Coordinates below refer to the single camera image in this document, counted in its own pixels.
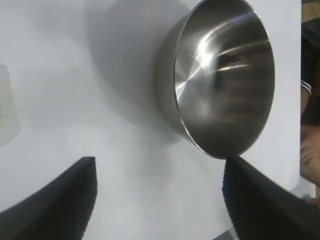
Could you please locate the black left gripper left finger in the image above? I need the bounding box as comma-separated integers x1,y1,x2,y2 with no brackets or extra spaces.
0,156,98,240

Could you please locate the person in dark clothing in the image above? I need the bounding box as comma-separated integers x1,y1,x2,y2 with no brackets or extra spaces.
299,24,320,186

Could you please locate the stainless steel mixing bowl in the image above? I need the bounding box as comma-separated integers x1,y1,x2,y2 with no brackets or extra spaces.
153,0,276,160

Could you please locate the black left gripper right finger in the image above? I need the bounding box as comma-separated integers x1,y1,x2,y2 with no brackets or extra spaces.
221,154,320,240

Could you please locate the clear plastic measuring cup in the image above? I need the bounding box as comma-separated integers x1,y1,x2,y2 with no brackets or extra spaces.
0,63,21,148

